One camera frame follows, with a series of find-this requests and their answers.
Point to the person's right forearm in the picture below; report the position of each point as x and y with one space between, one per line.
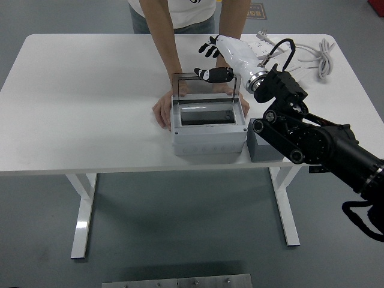
163 45

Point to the grey block holder with hole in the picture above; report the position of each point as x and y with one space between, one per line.
261 150

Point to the red crate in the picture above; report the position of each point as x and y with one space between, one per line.
377 7

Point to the brown floor sign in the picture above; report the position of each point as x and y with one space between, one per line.
256 12

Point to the white table leg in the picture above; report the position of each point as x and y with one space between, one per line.
82 216
286 210

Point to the grey metal plate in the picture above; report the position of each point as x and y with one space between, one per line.
177 282

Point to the person's right hand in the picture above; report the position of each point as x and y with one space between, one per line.
163 109

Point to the grey plastic junction box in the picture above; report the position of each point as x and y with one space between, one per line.
207 139

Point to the white power strip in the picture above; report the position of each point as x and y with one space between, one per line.
264 48

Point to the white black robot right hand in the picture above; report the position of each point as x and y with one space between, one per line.
240 57

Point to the person's left forearm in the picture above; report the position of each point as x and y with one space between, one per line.
229 21

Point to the person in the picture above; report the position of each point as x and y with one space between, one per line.
186 12

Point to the white switch panel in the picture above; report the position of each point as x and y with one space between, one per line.
301 73

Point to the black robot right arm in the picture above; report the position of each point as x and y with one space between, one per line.
324 141

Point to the clear hinged box lid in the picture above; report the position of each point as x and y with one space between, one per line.
207 90

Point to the person's left hand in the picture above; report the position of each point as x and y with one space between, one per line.
244 105

